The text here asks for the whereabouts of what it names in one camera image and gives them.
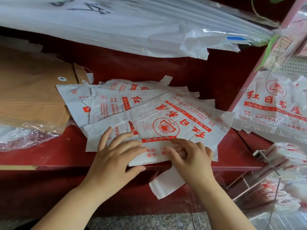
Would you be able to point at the crumpled clear plastic wrap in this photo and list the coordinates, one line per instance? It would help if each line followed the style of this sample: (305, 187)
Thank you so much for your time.
(21, 137)

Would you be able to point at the clear-wrapped printed card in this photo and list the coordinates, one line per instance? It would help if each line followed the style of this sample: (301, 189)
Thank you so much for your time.
(285, 43)

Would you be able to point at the pile of white printed bags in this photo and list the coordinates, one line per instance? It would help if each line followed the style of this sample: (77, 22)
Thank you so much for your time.
(108, 102)

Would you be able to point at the large white plastic sheet bundle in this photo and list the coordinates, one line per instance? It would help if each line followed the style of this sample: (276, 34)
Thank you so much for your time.
(120, 23)

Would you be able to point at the person's left hand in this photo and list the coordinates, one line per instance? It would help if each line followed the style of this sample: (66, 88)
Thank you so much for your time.
(108, 165)

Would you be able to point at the green ribbon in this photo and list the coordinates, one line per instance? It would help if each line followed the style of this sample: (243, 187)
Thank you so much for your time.
(267, 53)

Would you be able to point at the red wooden shelf unit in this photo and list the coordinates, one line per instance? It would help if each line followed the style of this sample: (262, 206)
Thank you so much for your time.
(215, 76)

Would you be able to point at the clear acrylic display stand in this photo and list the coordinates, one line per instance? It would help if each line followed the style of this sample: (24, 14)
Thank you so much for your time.
(266, 186)

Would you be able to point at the person's right thumb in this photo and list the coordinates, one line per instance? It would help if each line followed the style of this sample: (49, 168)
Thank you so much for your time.
(172, 156)

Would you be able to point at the person's left thumb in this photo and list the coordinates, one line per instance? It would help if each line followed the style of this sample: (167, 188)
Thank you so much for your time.
(135, 170)

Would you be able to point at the plain white folded bag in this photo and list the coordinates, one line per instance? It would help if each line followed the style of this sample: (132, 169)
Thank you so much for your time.
(165, 184)

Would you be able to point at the person's right forearm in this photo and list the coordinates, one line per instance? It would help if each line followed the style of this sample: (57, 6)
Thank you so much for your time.
(223, 208)

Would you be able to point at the hanging bundle of printed bags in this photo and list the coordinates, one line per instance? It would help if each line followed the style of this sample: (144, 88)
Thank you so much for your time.
(271, 105)

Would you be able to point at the person's left forearm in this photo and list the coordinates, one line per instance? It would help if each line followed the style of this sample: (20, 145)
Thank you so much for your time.
(69, 208)

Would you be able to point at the beige twine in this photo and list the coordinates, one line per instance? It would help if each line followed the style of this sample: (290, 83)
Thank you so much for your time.
(257, 14)

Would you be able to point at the blue tape strip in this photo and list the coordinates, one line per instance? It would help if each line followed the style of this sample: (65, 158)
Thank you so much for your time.
(236, 38)

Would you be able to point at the stack of brown paper envelopes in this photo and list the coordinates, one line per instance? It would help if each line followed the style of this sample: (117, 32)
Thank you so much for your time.
(26, 93)

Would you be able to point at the white bag with sun emblem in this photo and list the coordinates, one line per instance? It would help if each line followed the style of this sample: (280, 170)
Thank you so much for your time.
(187, 112)

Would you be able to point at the person's right hand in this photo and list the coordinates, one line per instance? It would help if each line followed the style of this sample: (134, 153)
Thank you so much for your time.
(194, 165)

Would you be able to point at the white perforated panel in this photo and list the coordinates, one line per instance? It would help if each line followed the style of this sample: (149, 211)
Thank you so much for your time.
(295, 67)

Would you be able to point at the folded printed bags in stand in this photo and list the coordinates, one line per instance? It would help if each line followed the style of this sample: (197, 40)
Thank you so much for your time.
(285, 160)

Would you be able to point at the person's left middle finger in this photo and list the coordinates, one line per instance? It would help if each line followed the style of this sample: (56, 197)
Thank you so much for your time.
(121, 140)

